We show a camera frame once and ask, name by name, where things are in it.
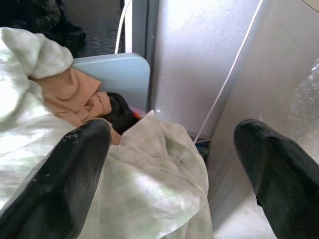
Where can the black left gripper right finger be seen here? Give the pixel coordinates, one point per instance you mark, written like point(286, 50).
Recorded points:
point(284, 169)

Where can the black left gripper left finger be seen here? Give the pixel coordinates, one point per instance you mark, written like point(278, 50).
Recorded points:
point(57, 179)

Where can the clear bubble wrap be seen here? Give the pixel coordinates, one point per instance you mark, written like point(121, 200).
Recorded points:
point(307, 109)

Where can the white panel board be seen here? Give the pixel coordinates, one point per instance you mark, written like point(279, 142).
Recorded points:
point(261, 99)

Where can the tan orange garment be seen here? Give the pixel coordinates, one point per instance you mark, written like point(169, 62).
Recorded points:
point(74, 99)

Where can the black garment with orange mark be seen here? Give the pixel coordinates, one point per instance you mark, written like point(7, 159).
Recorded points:
point(122, 114)

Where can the pale green checked cloth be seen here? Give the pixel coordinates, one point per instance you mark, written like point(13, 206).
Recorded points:
point(149, 189)

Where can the light blue laundry basket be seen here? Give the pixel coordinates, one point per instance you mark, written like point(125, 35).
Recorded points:
point(119, 74)

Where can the black fabric pile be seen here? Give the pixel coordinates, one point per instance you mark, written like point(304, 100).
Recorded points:
point(49, 22)

